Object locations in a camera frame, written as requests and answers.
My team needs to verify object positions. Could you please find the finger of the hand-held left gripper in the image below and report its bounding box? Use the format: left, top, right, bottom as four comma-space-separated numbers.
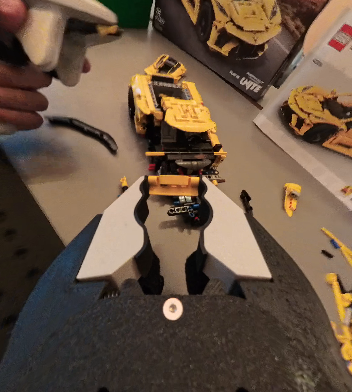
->
58, 0, 119, 27
80, 30, 123, 49

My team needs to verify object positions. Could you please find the yellow toy brick car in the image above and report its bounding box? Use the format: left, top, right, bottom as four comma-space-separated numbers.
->
128, 54, 228, 187

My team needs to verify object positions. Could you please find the dark dimpled mat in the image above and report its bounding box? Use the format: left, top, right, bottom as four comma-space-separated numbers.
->
0, 138, 66, 383

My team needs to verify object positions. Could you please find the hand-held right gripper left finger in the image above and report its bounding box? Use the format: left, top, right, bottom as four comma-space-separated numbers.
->
76, 175, 162, 290

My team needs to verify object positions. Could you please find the green plastic bin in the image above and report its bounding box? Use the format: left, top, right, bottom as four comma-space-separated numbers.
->
98, 0, 153, 29

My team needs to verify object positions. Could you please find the person's left hand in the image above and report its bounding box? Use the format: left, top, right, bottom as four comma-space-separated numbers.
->
0, 0, 91, 137

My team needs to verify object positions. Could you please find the small yellow brick assembly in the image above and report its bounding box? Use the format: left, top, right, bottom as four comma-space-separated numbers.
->
284, 183, 302, 217

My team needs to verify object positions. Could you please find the toy car box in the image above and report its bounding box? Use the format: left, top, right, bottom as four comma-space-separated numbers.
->
153, 0, 329, 101

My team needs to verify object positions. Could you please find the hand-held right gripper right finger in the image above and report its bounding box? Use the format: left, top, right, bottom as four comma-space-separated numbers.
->
198, 176, 272, 291

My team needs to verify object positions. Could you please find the black curved brick piece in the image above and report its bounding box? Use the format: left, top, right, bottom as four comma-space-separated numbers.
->
46, 116, 118, 154

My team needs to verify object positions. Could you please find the yellow and black brick assembly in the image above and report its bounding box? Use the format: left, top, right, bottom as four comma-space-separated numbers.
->
147, 175, 205, 227

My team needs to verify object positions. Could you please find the grey desk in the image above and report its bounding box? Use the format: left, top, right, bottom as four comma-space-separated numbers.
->
0, 28, 352, 362

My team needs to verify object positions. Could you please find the instruction booklet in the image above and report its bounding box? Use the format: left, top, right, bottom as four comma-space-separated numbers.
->
253, 0, 352, 212

